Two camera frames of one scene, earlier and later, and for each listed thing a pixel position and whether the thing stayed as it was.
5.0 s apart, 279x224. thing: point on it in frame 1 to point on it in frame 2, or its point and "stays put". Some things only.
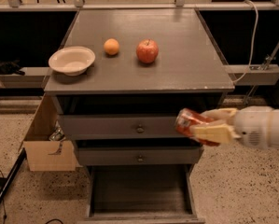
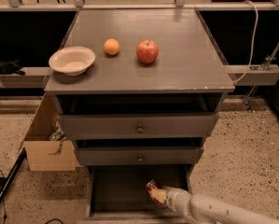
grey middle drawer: (173, 155) stays put
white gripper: (253, 126) to (174, 199)
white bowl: (74, 61) stays put
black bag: (6, 67) stays put
